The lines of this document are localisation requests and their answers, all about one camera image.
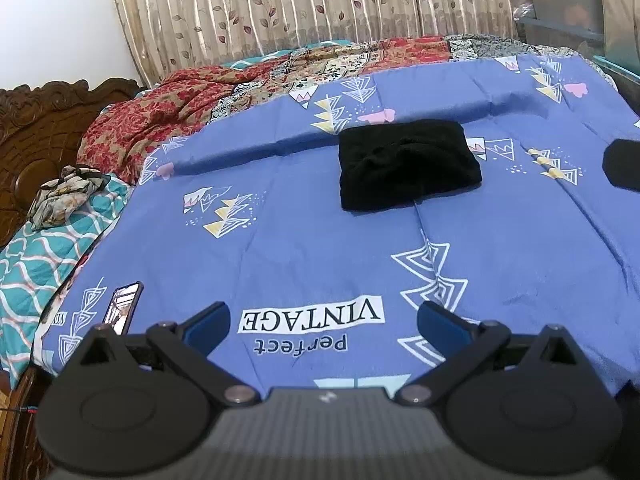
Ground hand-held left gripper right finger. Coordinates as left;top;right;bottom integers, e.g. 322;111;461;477
395;301;583;407

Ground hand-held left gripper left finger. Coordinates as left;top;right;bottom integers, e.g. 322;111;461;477
75;301;261;407

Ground black pants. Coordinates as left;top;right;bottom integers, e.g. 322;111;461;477
338;119;483;212

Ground smartphone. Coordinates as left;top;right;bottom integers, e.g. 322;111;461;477
100;281;145;336

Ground teal plastic tub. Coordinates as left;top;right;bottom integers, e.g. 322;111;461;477
592;52;640;111

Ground blue printed bedsheet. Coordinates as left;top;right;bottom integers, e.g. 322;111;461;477
40;52;640;396

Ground clear plastic storage box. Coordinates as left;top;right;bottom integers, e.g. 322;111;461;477
517;0;608;56

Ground teal wavy pillow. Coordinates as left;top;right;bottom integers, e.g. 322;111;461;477
0;175;133;391

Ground crumpled floral cloth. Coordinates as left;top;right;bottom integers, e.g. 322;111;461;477
27;164;112;231

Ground red patchwork floral quilt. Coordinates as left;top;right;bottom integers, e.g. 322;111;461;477
76;34;616;186

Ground carved wooden headboard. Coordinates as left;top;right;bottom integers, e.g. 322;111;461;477
0;77;146;248

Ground beige leaf-print curtain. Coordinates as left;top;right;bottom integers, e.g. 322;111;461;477
105;0;640;86

